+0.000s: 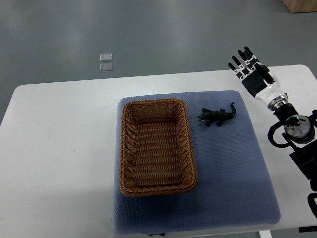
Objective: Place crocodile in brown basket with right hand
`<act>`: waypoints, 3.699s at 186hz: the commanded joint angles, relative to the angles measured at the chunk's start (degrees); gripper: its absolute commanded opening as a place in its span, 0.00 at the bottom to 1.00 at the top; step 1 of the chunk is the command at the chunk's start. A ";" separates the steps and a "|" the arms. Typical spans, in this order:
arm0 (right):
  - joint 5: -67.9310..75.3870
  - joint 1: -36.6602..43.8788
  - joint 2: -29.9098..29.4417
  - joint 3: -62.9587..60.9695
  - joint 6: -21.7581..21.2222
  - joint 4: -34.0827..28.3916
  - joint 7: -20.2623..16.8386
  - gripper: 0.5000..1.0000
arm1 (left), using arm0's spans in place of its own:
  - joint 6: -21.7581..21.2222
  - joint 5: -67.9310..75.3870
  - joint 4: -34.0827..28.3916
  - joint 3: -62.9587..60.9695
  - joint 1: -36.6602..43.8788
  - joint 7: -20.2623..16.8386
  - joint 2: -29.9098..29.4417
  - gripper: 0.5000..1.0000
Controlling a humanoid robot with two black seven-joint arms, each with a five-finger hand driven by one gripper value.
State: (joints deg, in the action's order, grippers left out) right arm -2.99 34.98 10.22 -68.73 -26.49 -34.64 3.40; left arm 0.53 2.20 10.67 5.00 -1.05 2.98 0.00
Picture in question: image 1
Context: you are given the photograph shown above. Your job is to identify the brown wicker basket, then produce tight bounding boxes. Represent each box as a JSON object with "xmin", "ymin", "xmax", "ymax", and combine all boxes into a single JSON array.
[{"xmin": 119, "ymin": 98, "xmax": 198, "ymax": 197}]

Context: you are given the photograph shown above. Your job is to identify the black table edge bracket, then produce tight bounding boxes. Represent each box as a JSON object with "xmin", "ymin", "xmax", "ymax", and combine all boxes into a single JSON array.
[{"xmin": 298, "ymin": 226, "xmax": 317, "ymax": 233}]

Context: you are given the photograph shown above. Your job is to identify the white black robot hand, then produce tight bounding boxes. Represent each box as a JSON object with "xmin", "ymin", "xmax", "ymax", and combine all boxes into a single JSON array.
[{"xmin": 228, "ymin": 46, "xmax": 288, "ymax": 108}]

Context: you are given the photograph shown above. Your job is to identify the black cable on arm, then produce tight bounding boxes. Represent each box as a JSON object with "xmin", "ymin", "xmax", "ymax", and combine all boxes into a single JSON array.
[{"xmin": 266, "ymin": 122, "xmax": 293, "ymax": 148}]

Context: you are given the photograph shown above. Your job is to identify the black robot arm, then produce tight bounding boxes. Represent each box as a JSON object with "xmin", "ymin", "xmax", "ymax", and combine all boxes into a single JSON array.
[{"xmin": 228, "ymin": 47, "xmax": 317, "ymax": 215}]

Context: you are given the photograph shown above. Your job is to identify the upper metal floor plate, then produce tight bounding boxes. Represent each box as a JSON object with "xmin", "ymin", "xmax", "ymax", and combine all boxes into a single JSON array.
[{"xmin": 100, "ymin": 53, "xmax": 112, "ymax": 62}]

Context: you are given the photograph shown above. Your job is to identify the dark green toy crocodile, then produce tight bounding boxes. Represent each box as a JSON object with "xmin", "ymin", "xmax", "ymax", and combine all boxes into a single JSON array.
[{"xmin": 198, "ymin": 102, "xmax": 237, "ymax": 127}]

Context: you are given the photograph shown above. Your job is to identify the blue grey cushion mat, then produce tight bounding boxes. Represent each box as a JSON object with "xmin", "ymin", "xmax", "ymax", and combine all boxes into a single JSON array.
[{"xmin": 112, "ymin": 90, "xmax": 281, "ymax": 235}]

